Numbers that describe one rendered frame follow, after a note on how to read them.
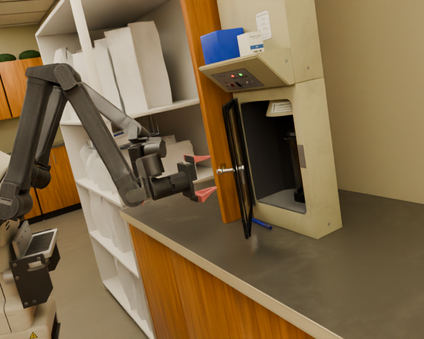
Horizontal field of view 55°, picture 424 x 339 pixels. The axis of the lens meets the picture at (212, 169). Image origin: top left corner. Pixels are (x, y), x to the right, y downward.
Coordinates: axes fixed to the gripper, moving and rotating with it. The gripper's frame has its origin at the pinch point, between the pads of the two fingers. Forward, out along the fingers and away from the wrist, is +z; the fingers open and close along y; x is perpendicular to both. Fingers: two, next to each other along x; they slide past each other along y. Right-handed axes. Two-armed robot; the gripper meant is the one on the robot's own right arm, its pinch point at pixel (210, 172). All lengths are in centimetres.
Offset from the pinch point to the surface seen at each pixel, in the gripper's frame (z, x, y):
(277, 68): 16.2, -17.5, 26.7
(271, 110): 23.7, -2.9, 14.2
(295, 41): 23.9, -17.5, 33.1
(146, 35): 40, 121, 57
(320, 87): 30.9, -17.4, 19.4
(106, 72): 12, 121, 40
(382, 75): 65, -13, 18
